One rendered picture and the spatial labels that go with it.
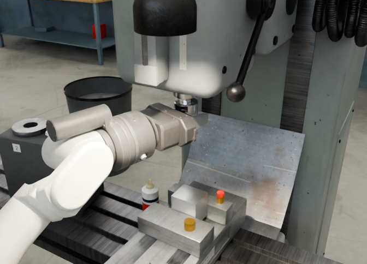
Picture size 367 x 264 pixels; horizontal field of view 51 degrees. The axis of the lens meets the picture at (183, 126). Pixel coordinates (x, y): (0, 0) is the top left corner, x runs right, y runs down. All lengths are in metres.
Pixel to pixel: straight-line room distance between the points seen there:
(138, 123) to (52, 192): 0.18
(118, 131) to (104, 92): 2.43
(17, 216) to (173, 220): 0.34
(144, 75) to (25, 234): 0.28
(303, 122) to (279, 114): 0.07
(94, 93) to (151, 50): 2.46
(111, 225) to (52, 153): 0.40
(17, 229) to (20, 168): 0.49
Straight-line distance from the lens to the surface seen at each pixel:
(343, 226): 2.59
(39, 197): 0.57
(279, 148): 1.09
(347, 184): 2.99
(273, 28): 0.76
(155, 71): 0.59
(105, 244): 0.94
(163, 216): 0.82
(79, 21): 6.77
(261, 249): 0.93
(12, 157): 1.06
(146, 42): 0.59
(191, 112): 0.72
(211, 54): 0.59
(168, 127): 0.66
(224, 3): 0.58
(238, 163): 1.12
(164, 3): 0.42
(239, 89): 0.59
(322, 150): 1.09
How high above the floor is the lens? 1.54
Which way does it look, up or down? 25 degrees down
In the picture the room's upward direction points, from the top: straight up
